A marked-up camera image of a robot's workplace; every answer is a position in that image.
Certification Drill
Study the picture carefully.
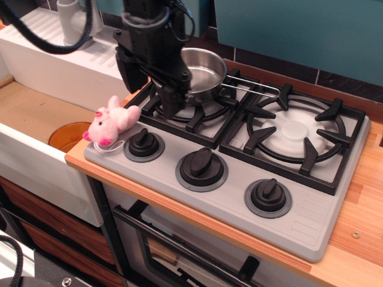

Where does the black right burner grate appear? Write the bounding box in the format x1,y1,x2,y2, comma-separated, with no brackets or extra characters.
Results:
219,84,370,196

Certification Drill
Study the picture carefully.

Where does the stainless steel pan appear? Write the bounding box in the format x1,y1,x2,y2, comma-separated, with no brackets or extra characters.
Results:
181,48,281,106

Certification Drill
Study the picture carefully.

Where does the black middle stove knob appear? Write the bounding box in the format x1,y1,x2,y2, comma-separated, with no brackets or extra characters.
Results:
175,147,229,193

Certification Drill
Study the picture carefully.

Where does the wooden drawer front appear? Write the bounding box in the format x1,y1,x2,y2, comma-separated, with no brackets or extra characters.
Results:
1,178,115,265

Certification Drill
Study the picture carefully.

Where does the black burner grate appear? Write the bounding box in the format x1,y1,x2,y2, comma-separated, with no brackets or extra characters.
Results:
219,84,370,196
124,69,260,149

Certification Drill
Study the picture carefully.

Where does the black oven door handle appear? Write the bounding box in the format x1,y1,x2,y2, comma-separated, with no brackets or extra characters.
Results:
113,204,250,286

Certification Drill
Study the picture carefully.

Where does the grey toy stove top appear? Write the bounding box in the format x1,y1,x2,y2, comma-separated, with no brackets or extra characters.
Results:
83,78,372,263

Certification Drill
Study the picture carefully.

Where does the black right stove knob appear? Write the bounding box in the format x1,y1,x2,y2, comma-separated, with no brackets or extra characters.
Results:
244,178,293,219

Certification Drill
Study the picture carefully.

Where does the pink stuffed pig toy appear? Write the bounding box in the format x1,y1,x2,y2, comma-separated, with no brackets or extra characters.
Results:
82,96,141,146

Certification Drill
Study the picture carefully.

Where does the orange plastic bowl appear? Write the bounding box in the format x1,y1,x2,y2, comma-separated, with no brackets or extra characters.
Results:
48,121,90,152

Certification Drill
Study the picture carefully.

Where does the black stove knob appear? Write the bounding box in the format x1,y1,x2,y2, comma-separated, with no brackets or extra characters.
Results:
123,128,165,163
244,178,293,219
175,147,229,193

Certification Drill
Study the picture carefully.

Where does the grey toy faucet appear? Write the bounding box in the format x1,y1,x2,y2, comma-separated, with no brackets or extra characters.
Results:
57,0,103,50

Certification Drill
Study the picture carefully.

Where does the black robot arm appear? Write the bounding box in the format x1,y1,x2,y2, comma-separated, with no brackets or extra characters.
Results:
113,1,194,119

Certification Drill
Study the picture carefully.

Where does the black left stove knob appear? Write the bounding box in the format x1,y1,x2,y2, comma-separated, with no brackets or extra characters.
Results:
123,128,165,163

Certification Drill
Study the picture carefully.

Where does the black braided cable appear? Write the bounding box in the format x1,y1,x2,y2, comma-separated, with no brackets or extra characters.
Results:
0,0,94,55

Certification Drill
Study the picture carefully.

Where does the black left burner grate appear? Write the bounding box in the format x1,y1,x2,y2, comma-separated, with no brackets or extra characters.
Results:
124,69,260,149

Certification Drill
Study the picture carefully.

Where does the white toy sink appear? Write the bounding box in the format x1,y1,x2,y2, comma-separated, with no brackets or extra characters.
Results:
1,25,132,227

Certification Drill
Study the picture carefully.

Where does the toy oven door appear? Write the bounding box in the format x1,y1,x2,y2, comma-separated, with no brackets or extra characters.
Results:
112,204,330,287

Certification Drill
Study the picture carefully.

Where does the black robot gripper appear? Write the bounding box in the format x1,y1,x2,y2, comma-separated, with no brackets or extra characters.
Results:
113,17,191,119

